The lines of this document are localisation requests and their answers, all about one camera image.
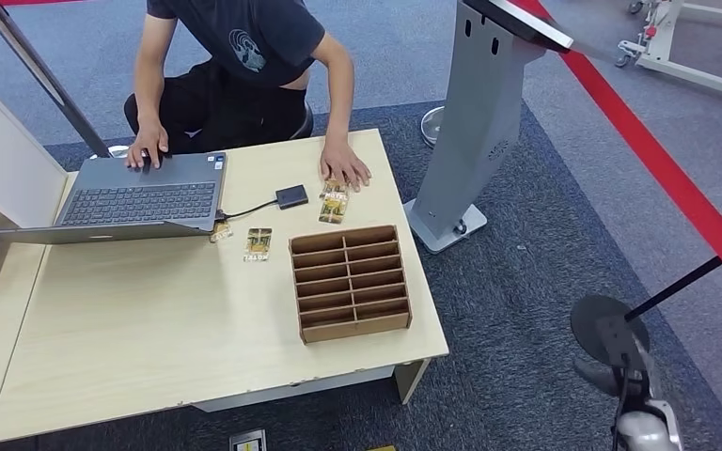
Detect person's right hand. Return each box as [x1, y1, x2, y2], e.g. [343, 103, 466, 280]
[125, 120, 170, 171]

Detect grey laptop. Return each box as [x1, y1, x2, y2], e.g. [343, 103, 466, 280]
[0, 151, 228, 246]

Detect brown wooden card organizer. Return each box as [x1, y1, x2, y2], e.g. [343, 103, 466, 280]
[288, 225, 414, 346]

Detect black round stanchion base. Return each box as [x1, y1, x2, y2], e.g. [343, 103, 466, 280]
[570, 294, 651, 369]

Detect person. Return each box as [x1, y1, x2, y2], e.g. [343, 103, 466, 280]
[122, 0, 373, 193]

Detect black card reader cable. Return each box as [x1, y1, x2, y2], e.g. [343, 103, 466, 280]
[216, 198, 279, 223]

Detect red barrier belt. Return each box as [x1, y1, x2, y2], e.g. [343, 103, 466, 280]
[510, 0, 722, 288]

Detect person's left hand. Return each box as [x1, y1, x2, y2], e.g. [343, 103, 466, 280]
[319, 136, 373, 194]

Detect black stanchion pole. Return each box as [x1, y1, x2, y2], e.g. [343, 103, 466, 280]
[623, 227, 722, 323]

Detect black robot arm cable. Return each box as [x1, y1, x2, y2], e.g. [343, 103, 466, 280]
[609, 353, 634, 451]

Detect black card reader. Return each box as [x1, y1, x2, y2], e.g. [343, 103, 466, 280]
[275, 183, 310, 210]

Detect floor power outlet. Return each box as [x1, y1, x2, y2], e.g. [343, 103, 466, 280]
[228, 428, 268, 451]

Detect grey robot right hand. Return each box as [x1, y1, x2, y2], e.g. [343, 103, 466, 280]
[596, 315, 657, 407]

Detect white desk frame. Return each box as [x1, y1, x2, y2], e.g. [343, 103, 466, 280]
[193, 358, 431, 414]

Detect white box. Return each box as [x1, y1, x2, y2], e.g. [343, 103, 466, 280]
[0, 87, 70, 229]

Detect white wheeled frame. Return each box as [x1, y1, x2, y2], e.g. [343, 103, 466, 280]
[613, 0, 722, 104]

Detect grey kiosk stand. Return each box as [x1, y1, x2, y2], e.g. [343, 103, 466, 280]
[402, 0, 575, 256]

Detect silver round stanchion base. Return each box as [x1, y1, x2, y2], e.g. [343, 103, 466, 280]
[419, 105, 447, 149]

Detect slanted black pole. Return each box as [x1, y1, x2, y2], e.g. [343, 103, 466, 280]
[0, 0, 113, 158]

